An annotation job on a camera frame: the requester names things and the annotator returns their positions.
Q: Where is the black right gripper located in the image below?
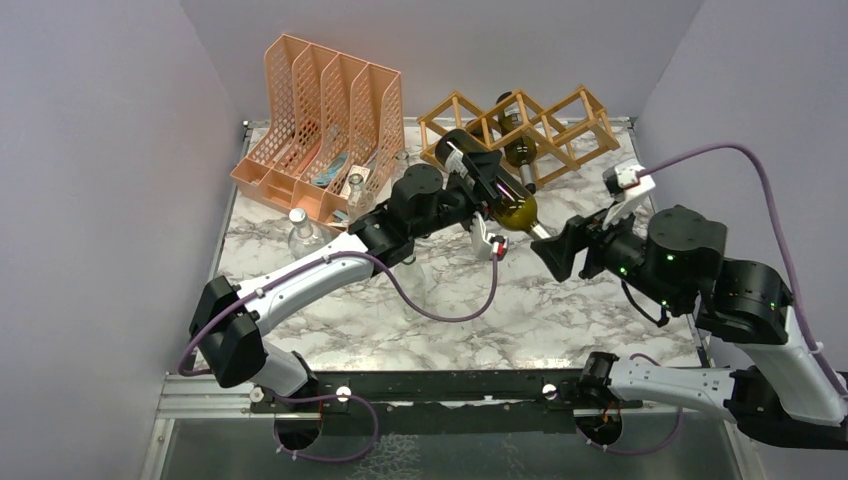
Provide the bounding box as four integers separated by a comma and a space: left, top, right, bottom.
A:
530, 194, 684, 311

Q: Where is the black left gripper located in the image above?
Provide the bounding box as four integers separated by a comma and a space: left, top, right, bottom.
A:
411, 151, 503, 241

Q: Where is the green wine bottle silver foil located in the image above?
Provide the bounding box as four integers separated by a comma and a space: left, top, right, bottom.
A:
498, 103, 537, 194

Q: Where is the wooden wine rack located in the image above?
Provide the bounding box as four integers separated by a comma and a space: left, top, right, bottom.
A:
415, 85, 620, 188

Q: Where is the green wine bottle dark neck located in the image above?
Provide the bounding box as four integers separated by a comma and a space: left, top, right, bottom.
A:
464, 119, 494, 145

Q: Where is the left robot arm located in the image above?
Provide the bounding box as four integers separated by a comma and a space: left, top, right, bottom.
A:
187, 151, 501, 411

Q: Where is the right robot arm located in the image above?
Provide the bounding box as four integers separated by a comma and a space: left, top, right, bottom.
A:
531, 205, 847, 450

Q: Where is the clear square glass bottle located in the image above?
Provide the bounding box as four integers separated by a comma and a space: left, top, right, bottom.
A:
391, 149, 415, 185

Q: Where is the clear glass bottle front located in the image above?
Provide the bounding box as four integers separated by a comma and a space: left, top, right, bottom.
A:
394, 257, 427, 309

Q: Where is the clear bottle near organizer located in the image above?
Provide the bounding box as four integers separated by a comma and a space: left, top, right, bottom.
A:
347, 173, 373, 225

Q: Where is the clear round bottle silver cap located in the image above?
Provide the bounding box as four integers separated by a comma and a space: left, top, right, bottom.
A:
287, 208, 332, 260

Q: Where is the orange plastic file organizer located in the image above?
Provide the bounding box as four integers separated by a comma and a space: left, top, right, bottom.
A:
231, 34, 405, 229

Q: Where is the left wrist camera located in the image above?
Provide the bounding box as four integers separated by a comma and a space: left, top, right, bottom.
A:
469, 212, 509, 261

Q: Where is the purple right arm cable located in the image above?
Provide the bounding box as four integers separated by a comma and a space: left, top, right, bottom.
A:
574, 142, 848, 460

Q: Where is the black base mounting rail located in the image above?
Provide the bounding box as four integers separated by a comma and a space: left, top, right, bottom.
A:
250, 368, 606, 436

